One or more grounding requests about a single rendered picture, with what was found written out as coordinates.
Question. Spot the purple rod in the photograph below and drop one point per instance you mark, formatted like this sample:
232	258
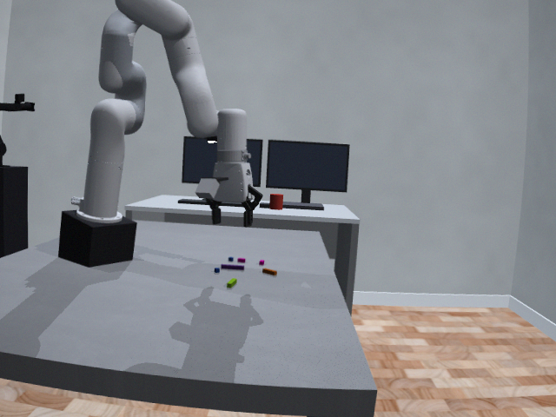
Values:
236	267

